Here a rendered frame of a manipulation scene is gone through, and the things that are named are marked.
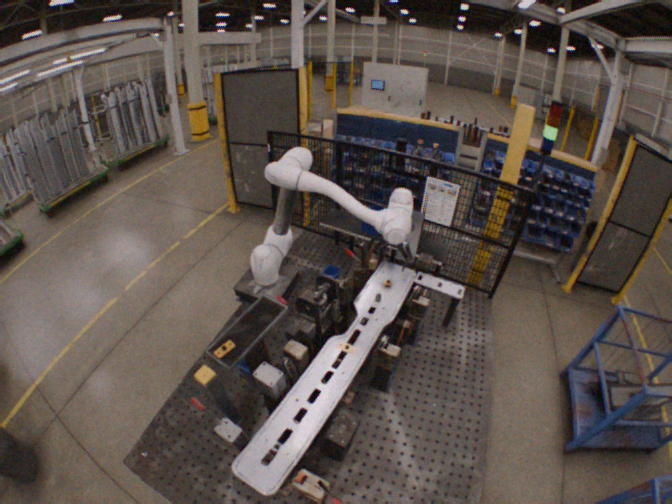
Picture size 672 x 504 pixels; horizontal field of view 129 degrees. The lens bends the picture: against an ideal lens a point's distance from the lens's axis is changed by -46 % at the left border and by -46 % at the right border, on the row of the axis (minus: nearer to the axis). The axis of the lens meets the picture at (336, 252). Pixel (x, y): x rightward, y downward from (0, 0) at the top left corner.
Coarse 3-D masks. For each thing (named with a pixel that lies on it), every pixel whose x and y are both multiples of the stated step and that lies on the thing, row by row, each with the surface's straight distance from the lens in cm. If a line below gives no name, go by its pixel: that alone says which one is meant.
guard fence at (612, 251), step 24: (624, 168) 358; (648, 168) 380; (624, 192) 373; (648, 192) 392; (624, 216) 387; (648, 216) 408; (600, 240) 389; (624, 240) 408; (648, 240) 427; (600, 264) 411; (624, 264) 431; (600, 288) 437; (624, 288) 454
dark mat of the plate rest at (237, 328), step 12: (264, 300) 132; (252, 312) 128; (264, 312) 127; (276, 312) 127; (240, 324) 125; (252, 324) 124; (264, 324) 123; (228, 336) 123; (240, 336) 121; (252, 336) 120; (216, 348) 121; (240, 348) 118; (228, 360) 116
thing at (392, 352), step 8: (384, 352) 130; (392, 352) 130; (376, 360) 138; (384, 360) 135; (392, 360) 132; (376, 368) 143; (384, 368) 140; (392, 368) 138; (376, 376) 149; (384, 376) 146; (392, 376) 151; (368, 384) 159; (376, 384) 155; (384, 384) 152
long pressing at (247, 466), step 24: (384, 264) 176; (384, 288) 161; (408, 288) 164; (360, 312) 147; (384, 312) 149; (336, 336) 137; (360, 336) 138; (360, 360) 131; (312, 384) 124; (336, 384) 124; (288, 408) 120; (312, 408) 120; (264, 432) 118; (312, 432) 116; (240, 456) 117; (264, 456) 116; (288, 456) 114; (264, 480) 114
